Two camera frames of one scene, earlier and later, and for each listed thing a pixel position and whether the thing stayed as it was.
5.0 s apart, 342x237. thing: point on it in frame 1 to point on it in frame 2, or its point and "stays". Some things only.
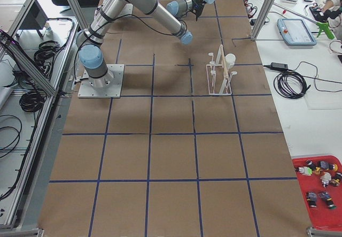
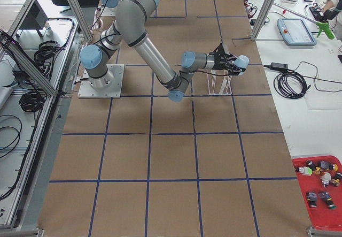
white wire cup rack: (218, 78) stays
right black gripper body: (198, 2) to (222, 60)
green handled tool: (324, 27) stays
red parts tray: (324, 204) stays
